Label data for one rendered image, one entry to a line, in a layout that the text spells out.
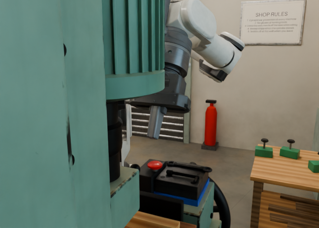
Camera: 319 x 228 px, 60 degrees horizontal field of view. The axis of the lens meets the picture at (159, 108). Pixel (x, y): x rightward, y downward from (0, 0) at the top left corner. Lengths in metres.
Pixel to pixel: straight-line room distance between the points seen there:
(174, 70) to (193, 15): 0.11
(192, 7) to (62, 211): 0.48
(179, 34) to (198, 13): 0.07
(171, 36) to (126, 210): 0.32
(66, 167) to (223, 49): 0.60
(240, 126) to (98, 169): 3.27
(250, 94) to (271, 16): 0.87
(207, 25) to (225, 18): 2.79
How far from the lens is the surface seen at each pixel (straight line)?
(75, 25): 0.23
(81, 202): 0.26
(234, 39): 0.80
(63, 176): 0.16
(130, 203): 0.43
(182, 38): 0.56
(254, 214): 1.82
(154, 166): 0.55
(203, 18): 0.60
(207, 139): 3.43
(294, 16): 3.35
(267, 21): 3.34
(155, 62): 0.33
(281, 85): 3.38
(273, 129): 3.49
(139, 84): 0.30
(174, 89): 0.52
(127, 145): 1.21
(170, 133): 3.70
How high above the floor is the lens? 1.26
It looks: 13 degrees down
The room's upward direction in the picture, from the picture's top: straight up
